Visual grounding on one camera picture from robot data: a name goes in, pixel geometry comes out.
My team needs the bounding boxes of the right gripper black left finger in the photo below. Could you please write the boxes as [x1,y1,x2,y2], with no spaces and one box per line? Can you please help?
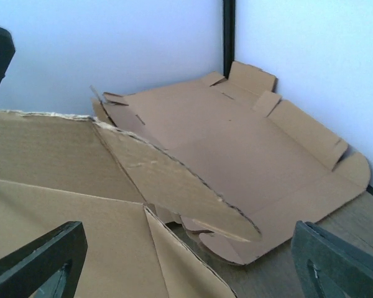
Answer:
[0,221,88,297]

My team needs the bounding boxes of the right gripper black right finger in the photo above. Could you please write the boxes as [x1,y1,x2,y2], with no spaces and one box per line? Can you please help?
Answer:
[291,221,373,297]

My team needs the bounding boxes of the brown cardboard box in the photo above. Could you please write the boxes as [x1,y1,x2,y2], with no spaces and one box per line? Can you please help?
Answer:
[0,111,260,297]

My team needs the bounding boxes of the stack of flat cardboard blanks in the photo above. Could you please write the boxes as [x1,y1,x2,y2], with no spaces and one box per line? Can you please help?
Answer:
[91,61,371,266]

